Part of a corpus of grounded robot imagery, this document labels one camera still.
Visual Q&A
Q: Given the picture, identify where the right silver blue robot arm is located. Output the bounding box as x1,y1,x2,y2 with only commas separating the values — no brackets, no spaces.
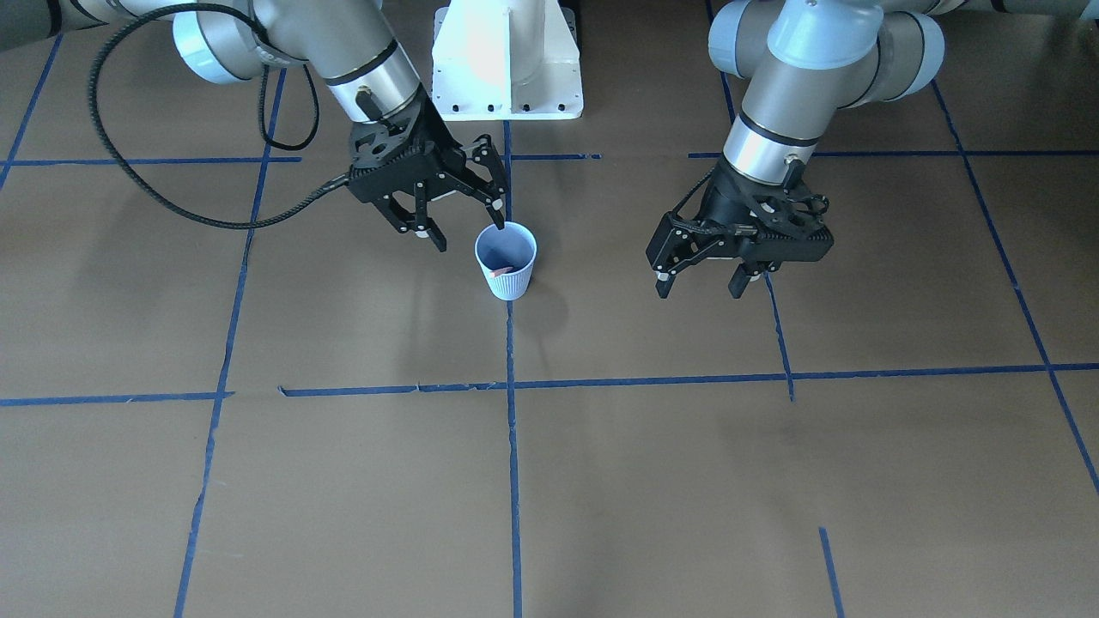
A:
3,1,510,251

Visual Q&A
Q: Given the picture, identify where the blue ribbed plastic cup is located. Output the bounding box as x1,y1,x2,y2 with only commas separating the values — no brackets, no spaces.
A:
474,221,539,301

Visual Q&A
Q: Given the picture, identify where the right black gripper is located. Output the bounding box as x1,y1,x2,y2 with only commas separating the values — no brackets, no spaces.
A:
349,89,510,251

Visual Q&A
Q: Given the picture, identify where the white pedestal column with base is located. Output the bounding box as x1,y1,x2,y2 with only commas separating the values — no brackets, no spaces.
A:
429,1,585,121

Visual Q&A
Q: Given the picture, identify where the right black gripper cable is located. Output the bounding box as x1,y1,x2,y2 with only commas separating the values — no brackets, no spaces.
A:
89,3,353,231

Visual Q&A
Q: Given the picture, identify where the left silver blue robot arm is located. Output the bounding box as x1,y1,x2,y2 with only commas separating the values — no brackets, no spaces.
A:
645,1,1096,298

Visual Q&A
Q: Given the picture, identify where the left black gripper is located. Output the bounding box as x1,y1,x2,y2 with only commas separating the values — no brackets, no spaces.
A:
645,161,835,299

